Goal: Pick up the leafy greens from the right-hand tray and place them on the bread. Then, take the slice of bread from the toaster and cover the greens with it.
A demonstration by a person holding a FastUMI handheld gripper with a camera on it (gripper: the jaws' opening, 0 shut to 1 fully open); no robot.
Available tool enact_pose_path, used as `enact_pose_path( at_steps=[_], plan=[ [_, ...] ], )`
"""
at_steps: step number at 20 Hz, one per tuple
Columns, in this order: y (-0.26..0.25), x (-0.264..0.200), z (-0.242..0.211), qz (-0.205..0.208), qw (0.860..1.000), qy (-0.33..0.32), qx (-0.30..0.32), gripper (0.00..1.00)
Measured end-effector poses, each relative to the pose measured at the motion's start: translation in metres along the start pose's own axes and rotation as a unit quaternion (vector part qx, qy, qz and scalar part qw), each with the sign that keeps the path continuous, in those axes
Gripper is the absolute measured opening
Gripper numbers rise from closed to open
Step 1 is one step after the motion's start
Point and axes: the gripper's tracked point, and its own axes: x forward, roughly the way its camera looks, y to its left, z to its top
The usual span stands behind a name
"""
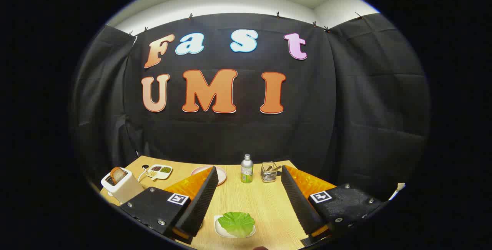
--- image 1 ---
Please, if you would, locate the toasted bread slice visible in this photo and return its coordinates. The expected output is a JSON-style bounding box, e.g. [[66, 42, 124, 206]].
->
[[110, 167, 128, 184]]

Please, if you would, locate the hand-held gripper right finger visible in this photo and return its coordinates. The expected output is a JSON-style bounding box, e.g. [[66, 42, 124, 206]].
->
[[281, 165, 385, 243]]

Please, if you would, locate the green lettuce leaf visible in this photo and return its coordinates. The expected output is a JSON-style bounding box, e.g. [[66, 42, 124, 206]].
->
[[218, 212, 256, 238]]

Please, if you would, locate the white divided bean dish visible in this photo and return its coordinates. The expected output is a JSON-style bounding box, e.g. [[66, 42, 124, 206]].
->
[[146, 164, 173, 181]]

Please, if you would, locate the silver bottle with green label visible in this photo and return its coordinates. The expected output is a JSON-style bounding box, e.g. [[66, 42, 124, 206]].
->
[[241, 154, 254, 184]]

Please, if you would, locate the wire mesh basket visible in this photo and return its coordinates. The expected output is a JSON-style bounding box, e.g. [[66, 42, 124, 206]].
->
[[261, 161, 278, 183]]

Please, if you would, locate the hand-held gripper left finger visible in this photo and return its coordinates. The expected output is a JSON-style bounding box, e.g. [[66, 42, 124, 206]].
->
[[120, 166, 219, 245]]

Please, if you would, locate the pink plate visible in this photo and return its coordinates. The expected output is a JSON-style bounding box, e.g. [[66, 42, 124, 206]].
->
[[191, 165, 227, 186]]

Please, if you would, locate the small white square plate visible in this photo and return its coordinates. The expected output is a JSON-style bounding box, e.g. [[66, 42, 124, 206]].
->
[[214, 215, 256, 239]]

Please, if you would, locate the cream white toaster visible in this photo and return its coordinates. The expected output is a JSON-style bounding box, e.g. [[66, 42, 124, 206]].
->
[[101, 167, 145, 204]]

